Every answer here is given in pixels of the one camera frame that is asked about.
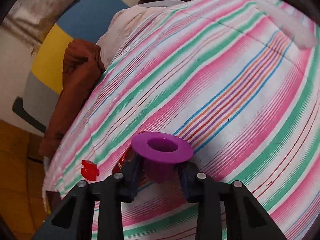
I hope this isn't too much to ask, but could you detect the rust brown blanket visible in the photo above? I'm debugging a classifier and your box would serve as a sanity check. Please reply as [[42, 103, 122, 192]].
[[39, 39, 105, 159]]

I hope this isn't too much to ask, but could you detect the red metallic cylinder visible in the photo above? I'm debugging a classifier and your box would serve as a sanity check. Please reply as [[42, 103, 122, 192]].
[[112, 144, 146, 179]]

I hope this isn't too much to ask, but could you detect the purple plastic hat toy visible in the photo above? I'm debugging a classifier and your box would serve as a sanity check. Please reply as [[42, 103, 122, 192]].
[[131, 132, 194, 184]]

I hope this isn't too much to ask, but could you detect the blue yellow grey headboard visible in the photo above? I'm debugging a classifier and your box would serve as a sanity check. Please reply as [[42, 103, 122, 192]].
[[22, 0, 129, 132]]

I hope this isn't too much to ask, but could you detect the pale pink pillow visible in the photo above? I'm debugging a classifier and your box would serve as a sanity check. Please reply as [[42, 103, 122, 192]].
[[96, 4, 171, 68]]

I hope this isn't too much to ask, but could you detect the striped pink green bedspread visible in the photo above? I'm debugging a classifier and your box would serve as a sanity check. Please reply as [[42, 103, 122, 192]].
[[42, 0, 319, 239]]

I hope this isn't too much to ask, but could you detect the translucent white plastic case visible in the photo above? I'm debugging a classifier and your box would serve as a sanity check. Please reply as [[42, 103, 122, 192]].
[[256, 0, 318, 49]]

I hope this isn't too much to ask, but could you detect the beige patterned curtain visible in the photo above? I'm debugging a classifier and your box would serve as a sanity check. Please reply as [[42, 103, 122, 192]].
[[1, 0, 75, 55]]

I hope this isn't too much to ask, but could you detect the small red plastic piece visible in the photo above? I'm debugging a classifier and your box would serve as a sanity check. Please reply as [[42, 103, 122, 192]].
[[81, 160, 100, 181]]

